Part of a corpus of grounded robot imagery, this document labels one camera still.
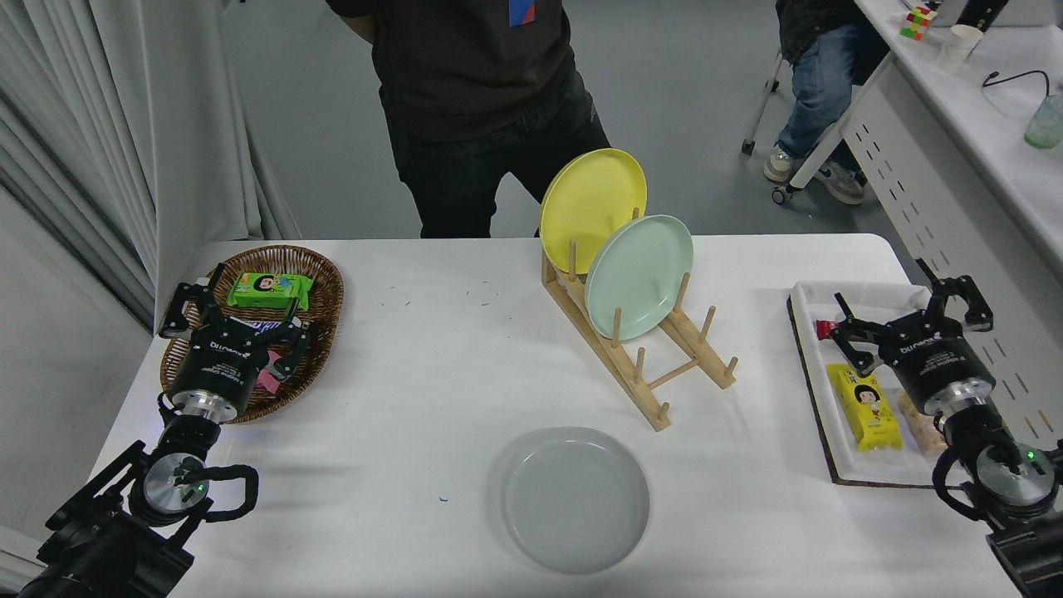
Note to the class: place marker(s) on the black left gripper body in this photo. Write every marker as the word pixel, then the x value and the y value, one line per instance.
pixel 220 361

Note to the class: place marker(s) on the standing person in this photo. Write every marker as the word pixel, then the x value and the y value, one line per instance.
pixel 473 108

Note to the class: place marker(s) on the white paper cup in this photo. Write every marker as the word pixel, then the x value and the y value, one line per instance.
pixel 959 46

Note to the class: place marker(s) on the pink snack packet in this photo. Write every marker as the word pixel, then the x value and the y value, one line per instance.
pixel 267 382

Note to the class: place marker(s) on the white perforated desk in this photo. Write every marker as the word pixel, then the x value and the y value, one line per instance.
pixel 955 216

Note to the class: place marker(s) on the seated person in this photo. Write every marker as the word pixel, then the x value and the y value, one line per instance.
pixel 818 83

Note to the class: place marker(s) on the yellow snack pack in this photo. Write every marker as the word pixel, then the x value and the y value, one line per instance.
pixel 868 411

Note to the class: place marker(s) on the person's forearm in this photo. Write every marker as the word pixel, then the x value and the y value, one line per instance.
pixel 353 21

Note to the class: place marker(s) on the clear bag of crackers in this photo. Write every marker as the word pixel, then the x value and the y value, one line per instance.
pixel 922 432

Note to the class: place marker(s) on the red snack bar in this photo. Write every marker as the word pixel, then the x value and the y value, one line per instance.
pixel 824 330

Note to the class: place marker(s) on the wooden plate rack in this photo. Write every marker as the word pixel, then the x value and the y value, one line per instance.
pixel 660 418

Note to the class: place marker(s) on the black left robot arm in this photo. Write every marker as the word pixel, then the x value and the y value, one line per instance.
pixel 100 540

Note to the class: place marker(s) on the grey plate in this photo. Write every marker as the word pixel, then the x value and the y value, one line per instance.
pixel 573 498

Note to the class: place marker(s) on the colourful puzzle cube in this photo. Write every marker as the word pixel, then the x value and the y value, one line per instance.
pixel 918 23

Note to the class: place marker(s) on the yellow plate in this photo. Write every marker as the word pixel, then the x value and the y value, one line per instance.
pixel 590 203

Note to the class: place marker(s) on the white rectangular tray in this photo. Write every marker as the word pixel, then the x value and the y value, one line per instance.
pixel 880 303

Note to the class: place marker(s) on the black object on desk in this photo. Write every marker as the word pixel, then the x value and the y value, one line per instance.
pixel 984 12

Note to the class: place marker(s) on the white wheeled chair frame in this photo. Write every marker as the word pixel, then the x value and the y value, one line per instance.
pixel 801 174

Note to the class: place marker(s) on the green snack pack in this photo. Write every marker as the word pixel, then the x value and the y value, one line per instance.
pixel 270 291

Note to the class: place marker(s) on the pale green glass cup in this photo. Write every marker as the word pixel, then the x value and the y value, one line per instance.
pixel 1046 124

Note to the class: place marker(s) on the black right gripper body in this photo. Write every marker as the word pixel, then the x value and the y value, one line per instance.
pixel 938 365

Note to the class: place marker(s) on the grey curtain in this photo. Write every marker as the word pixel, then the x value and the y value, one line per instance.
pixel 124 124

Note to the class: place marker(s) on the brown wicker basket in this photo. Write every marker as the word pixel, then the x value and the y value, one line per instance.
pixel 324 307

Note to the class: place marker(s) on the mint green plate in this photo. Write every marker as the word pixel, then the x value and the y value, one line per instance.
pixel 639 278

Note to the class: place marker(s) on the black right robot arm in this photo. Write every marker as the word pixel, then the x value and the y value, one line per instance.
pixel 1030 548

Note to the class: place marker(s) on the blue white snack bar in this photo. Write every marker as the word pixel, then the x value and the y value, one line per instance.
pixel 249 321

